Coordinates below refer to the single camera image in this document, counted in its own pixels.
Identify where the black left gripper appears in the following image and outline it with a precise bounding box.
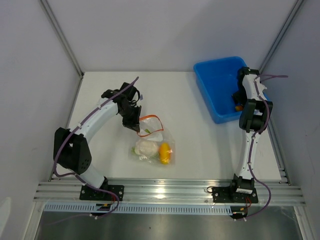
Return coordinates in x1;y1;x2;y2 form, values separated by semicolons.
119;104;141;133

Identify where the orange red mango toy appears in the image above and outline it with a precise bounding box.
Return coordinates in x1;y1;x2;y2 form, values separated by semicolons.
235;105;244;112

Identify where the clear zip top bag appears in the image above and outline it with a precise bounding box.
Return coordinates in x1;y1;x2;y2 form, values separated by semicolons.
129;114;176;166

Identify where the white green cauliflower toy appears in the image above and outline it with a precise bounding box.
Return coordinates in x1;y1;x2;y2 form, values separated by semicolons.
132;139;159;159

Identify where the yellow orange mango toy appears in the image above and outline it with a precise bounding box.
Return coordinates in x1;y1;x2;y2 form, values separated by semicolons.
158;142;172;165

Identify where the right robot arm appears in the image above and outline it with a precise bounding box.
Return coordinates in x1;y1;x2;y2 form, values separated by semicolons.
228;67;273;202

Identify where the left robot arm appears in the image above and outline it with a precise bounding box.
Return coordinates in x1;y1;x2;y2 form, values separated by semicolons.
53;82;142;200

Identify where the blue plastic bin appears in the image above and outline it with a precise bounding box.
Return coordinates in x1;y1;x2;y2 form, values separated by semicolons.
193;56;271;125

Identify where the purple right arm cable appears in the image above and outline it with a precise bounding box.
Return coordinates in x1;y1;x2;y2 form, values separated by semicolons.
231;73;290;222

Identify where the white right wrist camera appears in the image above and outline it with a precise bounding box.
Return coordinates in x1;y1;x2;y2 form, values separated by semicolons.
257;83;267;94

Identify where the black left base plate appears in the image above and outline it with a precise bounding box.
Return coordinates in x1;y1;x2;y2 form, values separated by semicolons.
79;185;125;201

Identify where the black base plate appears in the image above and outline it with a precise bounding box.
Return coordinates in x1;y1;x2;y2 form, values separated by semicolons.
211;186;259;204
79;185;125;201

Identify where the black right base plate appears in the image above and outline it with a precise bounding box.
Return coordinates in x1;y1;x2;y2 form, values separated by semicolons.
211;186;259;204

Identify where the aluminium mounting rail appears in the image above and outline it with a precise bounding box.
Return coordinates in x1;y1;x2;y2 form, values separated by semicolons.
33;177;306;206

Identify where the right aluminium frame post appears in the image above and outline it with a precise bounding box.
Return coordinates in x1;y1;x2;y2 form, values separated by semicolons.
258;0;307;73

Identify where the aluminium frame post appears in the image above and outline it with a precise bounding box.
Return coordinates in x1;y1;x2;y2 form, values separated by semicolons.
258;0;307;73
38;0;84;78

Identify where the left aluminium frame post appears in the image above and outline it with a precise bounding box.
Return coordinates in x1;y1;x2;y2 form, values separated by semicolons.
38;0;84;78

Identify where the white slotted cable duct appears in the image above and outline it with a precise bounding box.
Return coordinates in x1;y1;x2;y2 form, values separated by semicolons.
44;202;233;216

